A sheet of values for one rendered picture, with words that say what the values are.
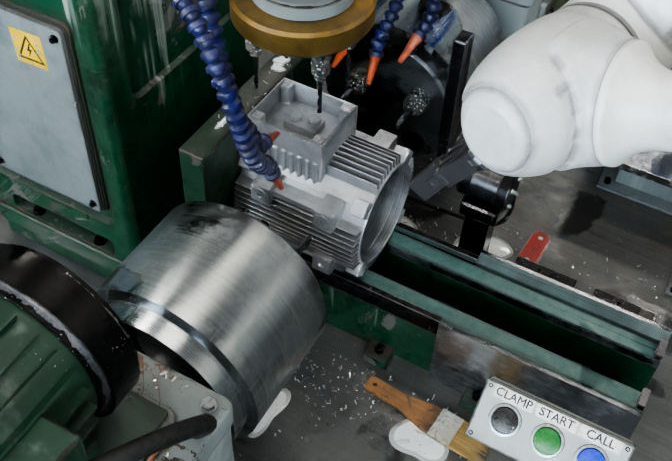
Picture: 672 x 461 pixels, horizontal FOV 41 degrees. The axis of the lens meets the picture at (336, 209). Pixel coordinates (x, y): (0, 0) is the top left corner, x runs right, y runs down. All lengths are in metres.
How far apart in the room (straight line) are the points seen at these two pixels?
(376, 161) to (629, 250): 0.57
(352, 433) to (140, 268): 0.44
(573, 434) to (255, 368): 0.36
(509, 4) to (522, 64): 0.83
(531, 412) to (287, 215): 0.44
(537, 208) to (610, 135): 0.93
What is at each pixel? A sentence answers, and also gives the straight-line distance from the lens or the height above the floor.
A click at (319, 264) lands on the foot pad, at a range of 1.26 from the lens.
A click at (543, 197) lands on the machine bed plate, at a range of 1.65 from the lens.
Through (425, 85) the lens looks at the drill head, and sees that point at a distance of 1.37.
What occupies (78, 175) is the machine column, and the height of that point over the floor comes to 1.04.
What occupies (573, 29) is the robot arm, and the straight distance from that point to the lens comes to 0.74.
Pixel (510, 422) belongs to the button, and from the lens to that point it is 1.03.
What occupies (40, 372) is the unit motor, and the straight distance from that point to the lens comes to 0.75.
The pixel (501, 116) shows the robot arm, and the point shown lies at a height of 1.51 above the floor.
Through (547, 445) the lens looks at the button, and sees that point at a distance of 1.03.
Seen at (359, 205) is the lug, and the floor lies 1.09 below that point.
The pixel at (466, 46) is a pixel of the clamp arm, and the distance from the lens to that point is 1.19.
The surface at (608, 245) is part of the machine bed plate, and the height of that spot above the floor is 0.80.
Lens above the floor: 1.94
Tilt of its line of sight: 47 degrees down
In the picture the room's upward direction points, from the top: 3 degrees clockwise
